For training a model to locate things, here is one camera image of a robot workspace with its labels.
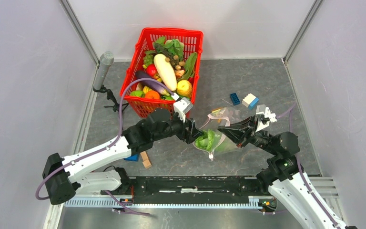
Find small wooden block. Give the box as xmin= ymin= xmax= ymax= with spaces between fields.
xmin=142 ymin=159 xmax=152 ymax=169
xmin=140 ymin=151 xmax=149 ymax=161

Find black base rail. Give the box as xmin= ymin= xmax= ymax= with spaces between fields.
xmin=111 ymin=176 xmax=272 ymax=204

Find green romaine lettuce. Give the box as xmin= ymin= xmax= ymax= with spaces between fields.
xmin=195 ymin=129 xmax=237 ymax=154

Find green leafy vegetable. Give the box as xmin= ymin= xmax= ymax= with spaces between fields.
xmin=153 ymin=36 xmax=185 ymax=61

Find green grapes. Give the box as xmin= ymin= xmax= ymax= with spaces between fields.
xmin=143 ymin=54 xmax=154 ymax=69

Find yellow lemon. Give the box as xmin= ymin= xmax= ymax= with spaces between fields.
xmin=176 ymin=80 xmax=193 ymax=98

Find purple eggplant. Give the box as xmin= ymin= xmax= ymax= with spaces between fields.
xmin=135 ymin=70 xmax=170 ymax=96

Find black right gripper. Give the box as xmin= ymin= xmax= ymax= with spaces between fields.
xmin=217 ymin=114 xmax=278 ymax=155

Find clear zip top bag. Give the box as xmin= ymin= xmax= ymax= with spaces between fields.
xmin=193 ymin=107 xmax=243 ymax=161

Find green apple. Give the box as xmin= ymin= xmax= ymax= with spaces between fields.
xmin=130 ymin=90 xmax=145 ymax=98

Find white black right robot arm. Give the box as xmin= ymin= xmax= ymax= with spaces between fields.
xmin=218 ymin=115 xmax=353 ymax=229

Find brown mushroom bunch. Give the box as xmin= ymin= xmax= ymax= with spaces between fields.
xmin=165 ymin=55 xmax=185 ymax=79

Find blue green stacked blocks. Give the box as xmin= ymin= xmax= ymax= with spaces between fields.
xmin=124 ymin=154 xmax=140 ymax=162

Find orange fruit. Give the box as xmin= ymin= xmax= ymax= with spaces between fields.
xmin=144 ymin=91 xmax=161 ymax=100

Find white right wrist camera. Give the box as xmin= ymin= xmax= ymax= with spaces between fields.
xmin=255 ymin=104 xmax=277 ymax=133

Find grey microphone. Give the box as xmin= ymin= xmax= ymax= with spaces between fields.
xmin=93 ymin=51 xmax=114 ymax=92

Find red plastic basket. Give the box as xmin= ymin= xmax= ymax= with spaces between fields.
xmin=120 ymin=27 xmax=203 ymax=118

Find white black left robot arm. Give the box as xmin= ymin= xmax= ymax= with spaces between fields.
xmin=35 ymin=108 xmax=203 ymax=205

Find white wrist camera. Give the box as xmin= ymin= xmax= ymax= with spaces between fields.
xmin=171 ymin=93 xmax=193 ymax=123
xmin=255 ymin=104 xmax=277 ymax=133

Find white radish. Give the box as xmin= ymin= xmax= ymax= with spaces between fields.
xmin=153 ymin=54 xmax=177 ymax=91

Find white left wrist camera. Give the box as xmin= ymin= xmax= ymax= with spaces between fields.
xmin=171 ymin=93 xmax=193 ymax=123

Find white blue toy block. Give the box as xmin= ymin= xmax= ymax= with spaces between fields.
xmin=242 ymin=93 xmax=259 ymax=110

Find dark blue toy block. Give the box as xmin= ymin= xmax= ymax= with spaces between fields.
xmin=229 ymin=93 xmax=241 ymax=105

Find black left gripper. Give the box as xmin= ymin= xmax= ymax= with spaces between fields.
xmin=152 ymin=111 xmax=204 ymax=144

